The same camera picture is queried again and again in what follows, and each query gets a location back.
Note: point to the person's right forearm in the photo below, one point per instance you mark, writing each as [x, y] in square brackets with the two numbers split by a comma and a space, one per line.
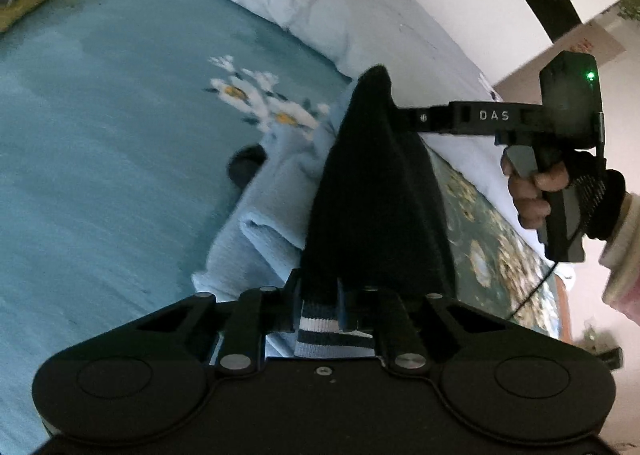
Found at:
[625, 260]

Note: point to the wooden bed rail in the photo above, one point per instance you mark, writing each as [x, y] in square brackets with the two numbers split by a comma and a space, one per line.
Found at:
[562, 310]

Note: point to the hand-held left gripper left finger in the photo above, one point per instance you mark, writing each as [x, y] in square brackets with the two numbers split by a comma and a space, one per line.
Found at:
[295, 300]

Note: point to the teal floral bed blanket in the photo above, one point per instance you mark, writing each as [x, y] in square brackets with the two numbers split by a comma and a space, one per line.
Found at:
[100, 135]

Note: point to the light blue fleece jacket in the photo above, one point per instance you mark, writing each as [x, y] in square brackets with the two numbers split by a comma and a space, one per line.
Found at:
[370, 195]

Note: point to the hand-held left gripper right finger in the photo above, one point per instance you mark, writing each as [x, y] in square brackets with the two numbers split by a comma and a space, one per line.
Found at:
[344, 305]

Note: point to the person's right hand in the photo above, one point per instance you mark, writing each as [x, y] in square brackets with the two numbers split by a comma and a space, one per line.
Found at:
[530, 205]

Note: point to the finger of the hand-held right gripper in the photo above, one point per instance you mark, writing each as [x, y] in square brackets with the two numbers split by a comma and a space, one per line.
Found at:
[425, 119]

